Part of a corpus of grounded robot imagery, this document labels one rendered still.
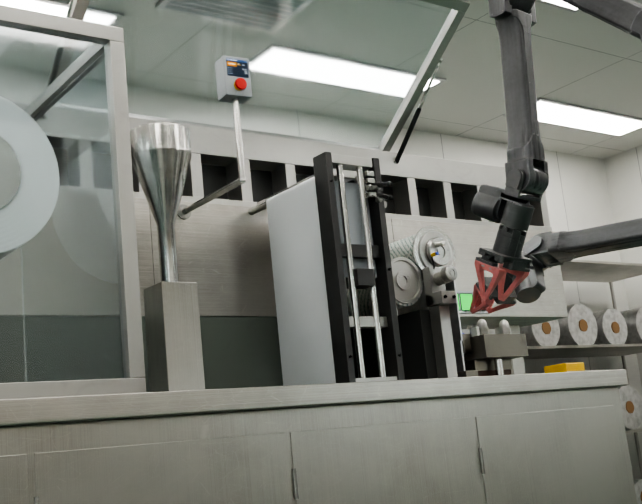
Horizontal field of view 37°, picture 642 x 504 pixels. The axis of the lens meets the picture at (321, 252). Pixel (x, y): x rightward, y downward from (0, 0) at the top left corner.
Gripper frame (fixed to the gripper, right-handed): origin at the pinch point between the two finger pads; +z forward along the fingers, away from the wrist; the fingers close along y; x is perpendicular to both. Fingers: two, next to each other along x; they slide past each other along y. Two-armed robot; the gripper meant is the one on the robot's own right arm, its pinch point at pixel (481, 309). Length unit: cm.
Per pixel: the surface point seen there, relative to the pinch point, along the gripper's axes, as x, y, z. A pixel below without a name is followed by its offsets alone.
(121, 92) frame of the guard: 26, -104, -33
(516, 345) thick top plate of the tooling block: -6.4, 14.7, 7.4
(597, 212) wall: 241, 420, 189
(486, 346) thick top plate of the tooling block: -6.5, 3.4, 7.2
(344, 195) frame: 20, -45, -17
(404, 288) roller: 8.9, -19.1, 2.7
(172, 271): 17, -79, 7
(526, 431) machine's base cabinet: -37.1, -11.0, -2.6
